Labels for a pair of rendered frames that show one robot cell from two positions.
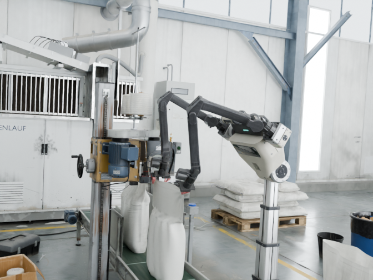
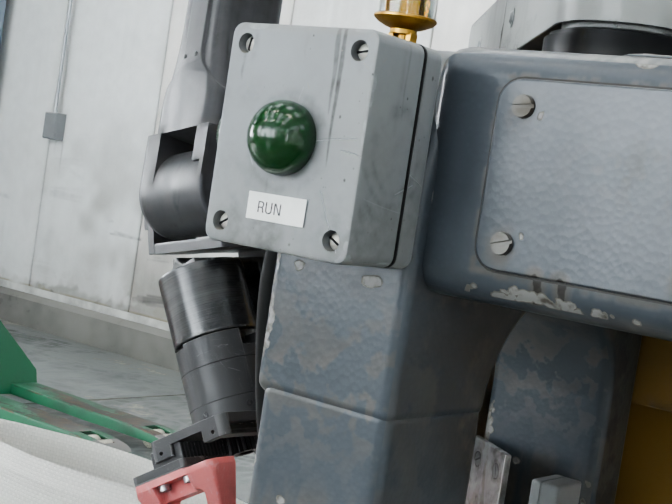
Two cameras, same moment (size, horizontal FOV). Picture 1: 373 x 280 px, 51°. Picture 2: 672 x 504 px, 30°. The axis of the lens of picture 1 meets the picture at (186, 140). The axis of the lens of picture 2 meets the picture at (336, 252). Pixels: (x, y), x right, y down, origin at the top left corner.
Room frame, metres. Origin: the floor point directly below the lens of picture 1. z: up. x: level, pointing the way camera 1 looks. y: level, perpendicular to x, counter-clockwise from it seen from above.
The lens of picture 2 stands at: (3.62, -0.15, 1.27)
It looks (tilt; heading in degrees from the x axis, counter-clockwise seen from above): 3 degrees down; 153
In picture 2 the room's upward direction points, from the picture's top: 9 degrees clockwise
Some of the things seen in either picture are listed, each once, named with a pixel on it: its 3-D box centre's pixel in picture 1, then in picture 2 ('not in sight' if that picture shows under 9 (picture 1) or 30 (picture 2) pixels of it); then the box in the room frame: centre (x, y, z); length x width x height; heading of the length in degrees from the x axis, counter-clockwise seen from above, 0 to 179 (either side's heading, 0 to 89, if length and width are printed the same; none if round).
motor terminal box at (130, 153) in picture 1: (129, 155); not in sight; (2.72, 0.39, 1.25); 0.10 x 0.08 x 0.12; 141
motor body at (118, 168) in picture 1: (119, 159); not in sight; (2.78, 0.47, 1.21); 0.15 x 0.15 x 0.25
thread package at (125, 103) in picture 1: (130, 104); not in sight; (3.09, 0.45, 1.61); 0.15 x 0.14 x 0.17; 26
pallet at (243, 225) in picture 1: (257, 216); not in sight; (6.01, -1.16, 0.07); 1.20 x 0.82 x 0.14; 118
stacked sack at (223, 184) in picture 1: (236, 184); not in sight; (6.05, -0.81, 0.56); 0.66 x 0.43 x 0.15; 113
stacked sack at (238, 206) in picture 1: (251, 205); not in sight; (5.69, -0.99, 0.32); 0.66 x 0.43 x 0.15; 118
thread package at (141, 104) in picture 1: (141, 104); not in sight; (2.86, 0.34, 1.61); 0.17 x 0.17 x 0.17
